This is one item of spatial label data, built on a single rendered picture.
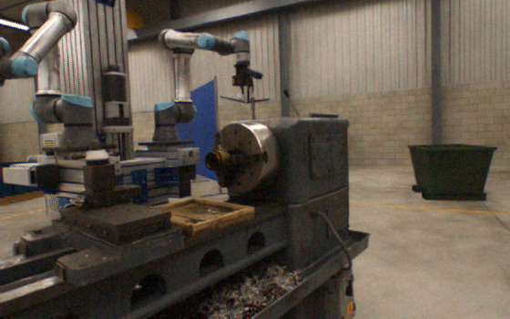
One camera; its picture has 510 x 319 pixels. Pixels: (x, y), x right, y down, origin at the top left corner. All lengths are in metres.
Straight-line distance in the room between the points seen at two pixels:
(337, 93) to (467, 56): 3.87
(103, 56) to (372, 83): 10.15
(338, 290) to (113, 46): 1.73
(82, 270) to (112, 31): 1.43
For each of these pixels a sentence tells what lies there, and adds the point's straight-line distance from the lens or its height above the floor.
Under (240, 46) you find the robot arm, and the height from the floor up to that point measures 1.62.
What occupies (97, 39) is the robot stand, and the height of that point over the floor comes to 1.71.
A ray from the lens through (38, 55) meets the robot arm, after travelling 1.53.
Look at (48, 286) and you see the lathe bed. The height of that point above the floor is 0.86.
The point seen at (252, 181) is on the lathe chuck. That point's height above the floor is 0.98.
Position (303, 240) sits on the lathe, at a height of 0.70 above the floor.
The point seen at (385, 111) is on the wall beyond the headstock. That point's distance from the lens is 11.30.
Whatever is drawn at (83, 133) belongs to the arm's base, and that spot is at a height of 1.22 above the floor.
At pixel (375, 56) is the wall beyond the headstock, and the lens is 11.62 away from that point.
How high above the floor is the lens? 1.18
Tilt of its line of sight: 3 degrees down
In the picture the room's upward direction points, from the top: 2 degrees counter-clockwise
